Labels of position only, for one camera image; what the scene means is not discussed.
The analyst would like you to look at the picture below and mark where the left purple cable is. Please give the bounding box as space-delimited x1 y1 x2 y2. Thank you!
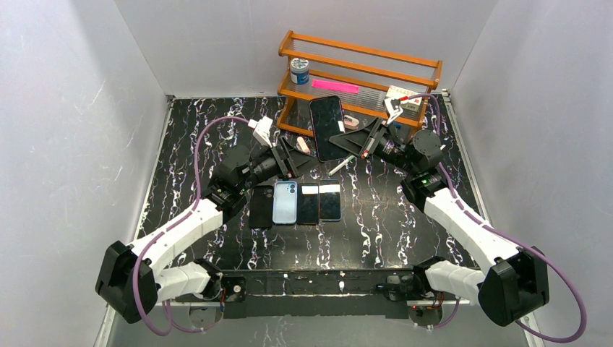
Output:
132 116 252 337

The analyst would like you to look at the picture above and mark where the green white pen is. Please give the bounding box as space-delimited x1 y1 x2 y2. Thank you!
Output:
328 155 355 177

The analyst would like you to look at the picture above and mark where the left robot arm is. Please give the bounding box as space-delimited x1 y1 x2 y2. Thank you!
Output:
95 139 318 324

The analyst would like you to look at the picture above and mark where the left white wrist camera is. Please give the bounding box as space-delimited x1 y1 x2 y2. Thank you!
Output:
248 116 273 147

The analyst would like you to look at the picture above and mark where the small pink stapler on table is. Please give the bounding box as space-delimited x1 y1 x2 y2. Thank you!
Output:
296 137 311 155

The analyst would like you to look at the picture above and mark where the pink flat ruler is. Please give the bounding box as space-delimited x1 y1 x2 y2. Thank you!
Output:
312 79 359 94

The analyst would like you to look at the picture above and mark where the light blue phone case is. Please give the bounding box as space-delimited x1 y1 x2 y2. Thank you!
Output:
272 181 298 225

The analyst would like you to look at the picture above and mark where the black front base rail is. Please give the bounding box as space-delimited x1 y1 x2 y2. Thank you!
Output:
220 269 424 319

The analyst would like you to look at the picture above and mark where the white red cardboard box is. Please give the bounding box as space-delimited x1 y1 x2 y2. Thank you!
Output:
385 85 423 112

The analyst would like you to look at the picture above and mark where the pink white stapler on shelf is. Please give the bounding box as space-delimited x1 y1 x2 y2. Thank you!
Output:
343 115 360 130

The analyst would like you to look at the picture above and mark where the orange wooden two-tier shelf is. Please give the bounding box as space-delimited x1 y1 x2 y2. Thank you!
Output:
277 30 442 150

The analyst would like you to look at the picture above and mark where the black phone case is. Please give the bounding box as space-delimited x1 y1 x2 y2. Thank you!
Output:
249 185 273 228

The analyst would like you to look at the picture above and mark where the blue white round jar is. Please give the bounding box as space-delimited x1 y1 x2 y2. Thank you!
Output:
289 58 310 85

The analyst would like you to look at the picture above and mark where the phone with black screen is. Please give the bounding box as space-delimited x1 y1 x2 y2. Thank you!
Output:
296 183 320 225

